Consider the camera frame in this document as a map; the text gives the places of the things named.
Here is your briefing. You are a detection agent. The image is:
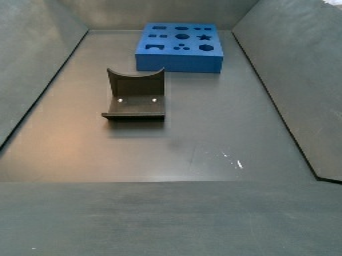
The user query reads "black curved holder stand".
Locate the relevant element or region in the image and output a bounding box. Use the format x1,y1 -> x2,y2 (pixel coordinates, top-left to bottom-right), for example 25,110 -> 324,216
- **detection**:
101,69 -> 165,120

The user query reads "blue foam shape-sorting block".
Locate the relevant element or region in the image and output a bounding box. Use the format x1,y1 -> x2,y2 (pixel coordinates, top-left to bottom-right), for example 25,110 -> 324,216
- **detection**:
135,23 -> 224,73

